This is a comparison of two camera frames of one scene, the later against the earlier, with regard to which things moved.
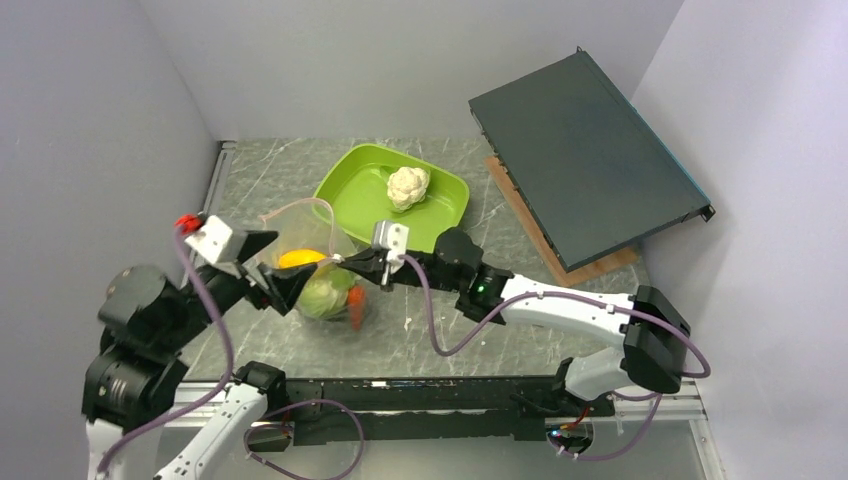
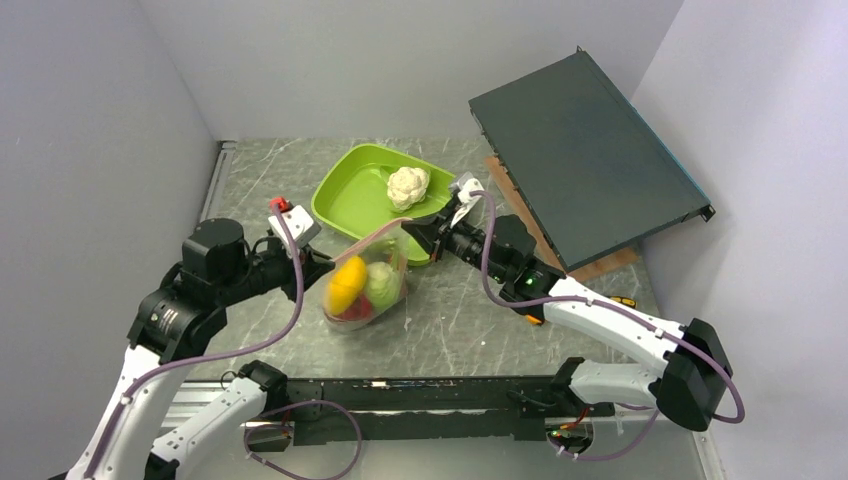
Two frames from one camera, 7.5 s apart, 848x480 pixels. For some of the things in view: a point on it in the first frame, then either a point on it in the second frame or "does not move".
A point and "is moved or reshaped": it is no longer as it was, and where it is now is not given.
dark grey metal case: [591, 178] does not move
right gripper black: [370, 263] -> [434, 236]
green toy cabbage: [326, 293] -> [382, 284]
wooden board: [594, 270] does not move
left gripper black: [282, 288] -> [312, 265]
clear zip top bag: [309, 234] is moved or reshaped
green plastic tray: [374, 183] does not move
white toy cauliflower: [407, 186] does not move
